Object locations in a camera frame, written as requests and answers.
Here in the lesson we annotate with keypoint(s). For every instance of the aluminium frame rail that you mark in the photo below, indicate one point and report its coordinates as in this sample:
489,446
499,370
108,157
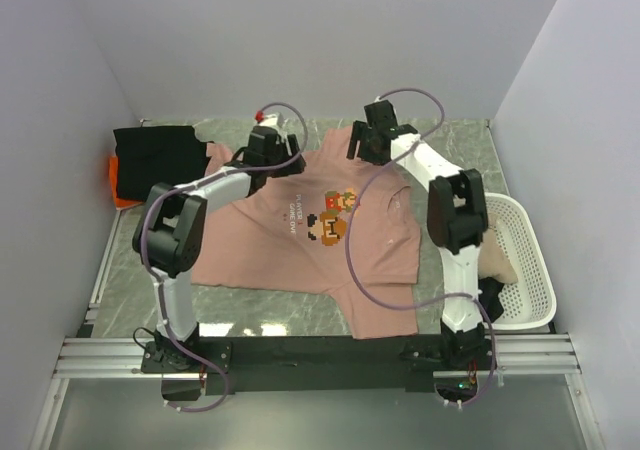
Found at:
99,399

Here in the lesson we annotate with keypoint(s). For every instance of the pink printed t-shirt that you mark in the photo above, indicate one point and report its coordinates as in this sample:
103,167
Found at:
335,229

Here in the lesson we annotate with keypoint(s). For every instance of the folded orange t-shirt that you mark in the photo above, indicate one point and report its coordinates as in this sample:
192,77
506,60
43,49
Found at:
119,203

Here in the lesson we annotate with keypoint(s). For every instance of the beige garment in basket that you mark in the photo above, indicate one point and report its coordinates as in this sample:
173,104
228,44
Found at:
493,262

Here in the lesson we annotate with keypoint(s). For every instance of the folded black t-shirt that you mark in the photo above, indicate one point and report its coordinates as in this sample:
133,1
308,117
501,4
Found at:
150,155

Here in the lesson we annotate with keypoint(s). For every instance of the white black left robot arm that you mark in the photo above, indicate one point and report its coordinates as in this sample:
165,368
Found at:
170,234

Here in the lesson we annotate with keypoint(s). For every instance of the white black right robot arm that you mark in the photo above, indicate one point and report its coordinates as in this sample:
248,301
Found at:
457,219

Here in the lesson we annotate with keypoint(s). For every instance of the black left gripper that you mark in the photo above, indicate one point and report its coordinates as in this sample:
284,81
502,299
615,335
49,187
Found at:
297,168

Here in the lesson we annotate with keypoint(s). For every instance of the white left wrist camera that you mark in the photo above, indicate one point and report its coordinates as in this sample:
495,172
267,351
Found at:
272,120

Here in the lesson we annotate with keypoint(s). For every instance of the white plastic laundry basket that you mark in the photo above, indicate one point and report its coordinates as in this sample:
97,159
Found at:
531,303

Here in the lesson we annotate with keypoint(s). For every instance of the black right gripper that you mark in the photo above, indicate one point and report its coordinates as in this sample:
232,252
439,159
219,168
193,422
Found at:
359,133

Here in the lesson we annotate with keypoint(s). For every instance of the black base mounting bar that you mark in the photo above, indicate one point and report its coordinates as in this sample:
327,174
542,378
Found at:
307,363

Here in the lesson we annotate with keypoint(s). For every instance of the black garment in basket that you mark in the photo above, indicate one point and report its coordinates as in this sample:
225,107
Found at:
489,297

